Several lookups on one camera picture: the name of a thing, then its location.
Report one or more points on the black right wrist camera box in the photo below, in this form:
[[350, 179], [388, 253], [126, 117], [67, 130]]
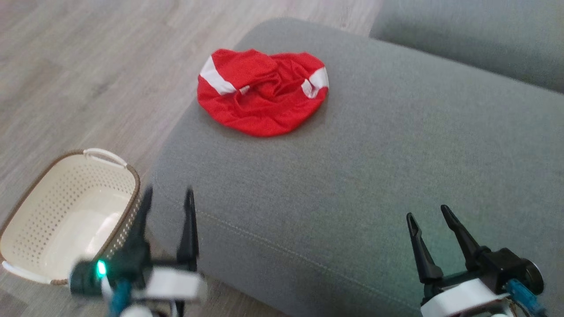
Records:
[[506, 266]]

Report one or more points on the red white-trimmed sports jersey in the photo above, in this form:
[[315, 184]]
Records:
[[260, 97]]

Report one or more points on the grey sofa seat cushion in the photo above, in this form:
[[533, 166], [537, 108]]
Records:
[[476, 35]]

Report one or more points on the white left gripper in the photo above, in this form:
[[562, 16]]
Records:
[[174, 284]]

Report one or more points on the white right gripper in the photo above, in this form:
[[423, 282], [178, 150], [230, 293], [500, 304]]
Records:
[[462, 299]]

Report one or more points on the cream perforated laundry basket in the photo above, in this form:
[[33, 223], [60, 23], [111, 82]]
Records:
[[66, 215]]

